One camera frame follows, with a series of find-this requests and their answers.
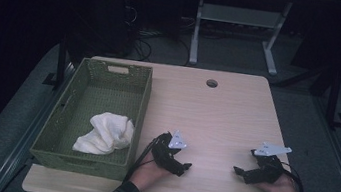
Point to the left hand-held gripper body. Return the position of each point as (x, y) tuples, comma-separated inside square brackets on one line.
[(164, 152)]

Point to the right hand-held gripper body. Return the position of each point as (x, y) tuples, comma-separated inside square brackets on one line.
[(265, 171)]

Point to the white towel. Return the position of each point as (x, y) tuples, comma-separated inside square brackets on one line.
[(106, 133)]

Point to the green woven basket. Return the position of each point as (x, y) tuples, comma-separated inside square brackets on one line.
[(97, 99)]

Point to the person's left hand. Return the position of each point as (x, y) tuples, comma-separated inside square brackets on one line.
[(147, 175)]

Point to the black metal post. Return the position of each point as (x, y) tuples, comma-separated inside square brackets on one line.
[(61, 60), (333, 98)]

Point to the white metal table frame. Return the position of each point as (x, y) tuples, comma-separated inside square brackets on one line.
[(237, 16)]

